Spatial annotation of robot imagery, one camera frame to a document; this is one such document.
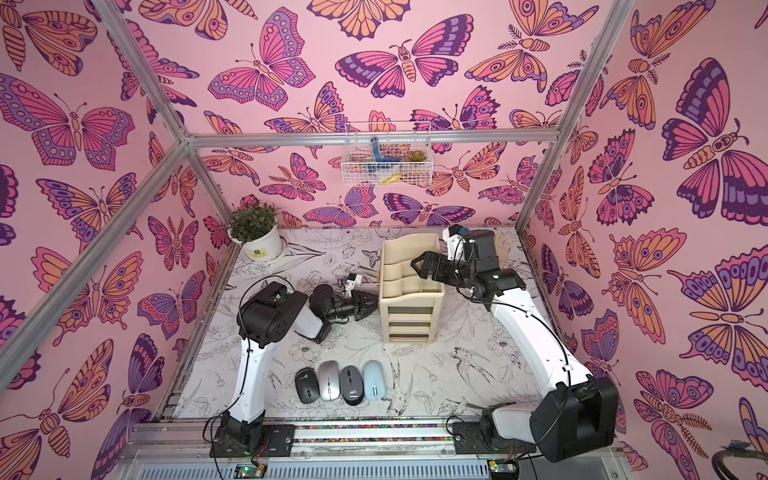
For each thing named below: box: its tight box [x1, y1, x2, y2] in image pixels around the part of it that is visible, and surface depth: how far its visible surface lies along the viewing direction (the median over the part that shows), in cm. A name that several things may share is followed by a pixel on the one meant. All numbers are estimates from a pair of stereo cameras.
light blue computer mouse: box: [363, 360, 386, 401], surface depth 83 cm
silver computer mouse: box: [319, 360, 341, 401], surface depth 84 cm
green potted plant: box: [230, 200, 280, 243], surface depth 101 cm
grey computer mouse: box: [339, 365, 365, 406], surface depth 82 cm
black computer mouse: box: [295, 367, 320, 404], surface depth 83 cm
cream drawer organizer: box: [378, 233, 445, 344], surface depth 79 cm
